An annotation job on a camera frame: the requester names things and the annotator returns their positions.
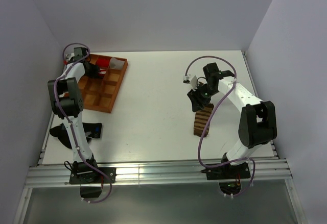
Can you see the black patterned sock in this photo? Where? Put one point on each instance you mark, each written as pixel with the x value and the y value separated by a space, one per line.
pixel 92 131

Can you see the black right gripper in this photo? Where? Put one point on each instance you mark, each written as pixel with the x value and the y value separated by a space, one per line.
pixel 196 100

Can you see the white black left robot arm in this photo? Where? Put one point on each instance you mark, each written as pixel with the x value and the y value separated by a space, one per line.
pixel 67 103

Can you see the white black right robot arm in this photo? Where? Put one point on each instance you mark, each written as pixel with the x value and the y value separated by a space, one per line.
pixel 257 125

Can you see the brown wooden compartment tray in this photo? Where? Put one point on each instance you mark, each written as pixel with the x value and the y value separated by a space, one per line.
pixel 100 94

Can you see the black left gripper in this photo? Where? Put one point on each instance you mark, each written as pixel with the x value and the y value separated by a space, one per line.
pixel 95 69

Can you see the brown beige striped sock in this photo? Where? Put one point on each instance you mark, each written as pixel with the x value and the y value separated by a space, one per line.
pixel 201 116

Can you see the rolled grey sock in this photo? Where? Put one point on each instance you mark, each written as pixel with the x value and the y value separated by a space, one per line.
pixel 115 63

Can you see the aluminium front rail frame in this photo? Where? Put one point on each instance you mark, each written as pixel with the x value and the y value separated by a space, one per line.
pixel 152 173

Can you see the red white striped sock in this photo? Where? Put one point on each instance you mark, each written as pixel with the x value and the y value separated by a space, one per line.
pixel 102 72

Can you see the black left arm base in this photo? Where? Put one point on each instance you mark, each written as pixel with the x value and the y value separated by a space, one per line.
pixel 91 181

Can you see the rolled red sock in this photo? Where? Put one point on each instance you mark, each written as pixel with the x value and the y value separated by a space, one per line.
pixel 103 62

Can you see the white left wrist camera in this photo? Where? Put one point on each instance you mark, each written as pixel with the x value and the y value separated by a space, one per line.
pixel 68 58

